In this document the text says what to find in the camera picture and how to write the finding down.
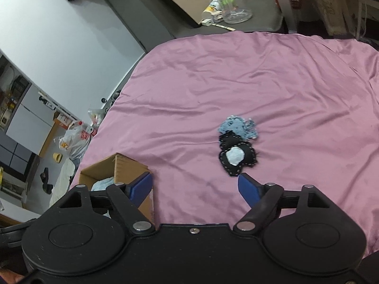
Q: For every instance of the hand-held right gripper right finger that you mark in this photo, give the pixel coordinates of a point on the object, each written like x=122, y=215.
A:
x=250, y=191

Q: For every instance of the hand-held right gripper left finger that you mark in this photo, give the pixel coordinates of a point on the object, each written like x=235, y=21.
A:
x=141, y=190

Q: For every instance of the brown cardboard box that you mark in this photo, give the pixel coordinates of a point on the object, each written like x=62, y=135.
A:
x=118, y=168

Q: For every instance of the black and blue plush toy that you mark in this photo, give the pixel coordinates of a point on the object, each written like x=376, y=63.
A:
x=237, y=153

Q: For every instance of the white cloth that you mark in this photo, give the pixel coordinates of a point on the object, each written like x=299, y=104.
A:
x=66, y=174

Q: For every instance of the plastic bottle red label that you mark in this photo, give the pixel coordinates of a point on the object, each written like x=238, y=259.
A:
x=88, y=129

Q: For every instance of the white plastic bag red print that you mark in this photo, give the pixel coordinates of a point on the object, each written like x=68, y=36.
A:
x=74, y=142

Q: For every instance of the clear plastic bag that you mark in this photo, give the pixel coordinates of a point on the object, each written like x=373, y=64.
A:
x=96, y=116

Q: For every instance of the yellow slipper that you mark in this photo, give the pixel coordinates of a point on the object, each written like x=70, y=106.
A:
x=56, y=157

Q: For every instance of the black shoe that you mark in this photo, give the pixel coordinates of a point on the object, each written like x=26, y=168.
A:
x=45, y=175
x=47, y=188

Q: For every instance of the pink bed sheet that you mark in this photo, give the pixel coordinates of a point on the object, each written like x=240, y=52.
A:
x=237, y=88

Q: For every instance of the orange and white carton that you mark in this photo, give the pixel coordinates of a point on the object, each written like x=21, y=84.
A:
x=63, y=119

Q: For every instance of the white cabinet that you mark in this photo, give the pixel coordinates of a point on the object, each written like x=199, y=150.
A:
x=32, y=118

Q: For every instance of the small white box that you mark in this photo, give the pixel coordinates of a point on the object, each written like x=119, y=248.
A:
x=206, y=22

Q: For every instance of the clear plastic water jug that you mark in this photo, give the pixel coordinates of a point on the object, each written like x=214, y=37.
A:
x=232, y=1

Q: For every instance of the beige shopping bag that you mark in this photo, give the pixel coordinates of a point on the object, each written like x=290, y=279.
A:
x=333, y=3

